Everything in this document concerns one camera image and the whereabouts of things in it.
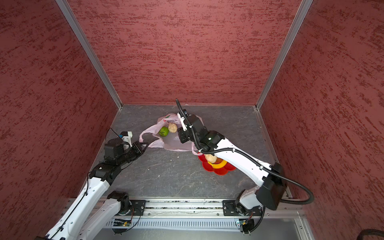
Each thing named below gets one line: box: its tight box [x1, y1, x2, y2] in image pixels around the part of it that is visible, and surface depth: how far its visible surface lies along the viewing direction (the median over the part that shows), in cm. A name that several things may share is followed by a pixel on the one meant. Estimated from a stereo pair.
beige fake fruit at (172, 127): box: [168, 123, 178, 133], surface depth 103 cm
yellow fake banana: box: [207, 160, 228, 169], surface depth 88 cm
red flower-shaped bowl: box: [197, 152, 236, 176], surface depth 88 cm
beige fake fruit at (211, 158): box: [205, 154, 218, 164], surface depth 89 cm
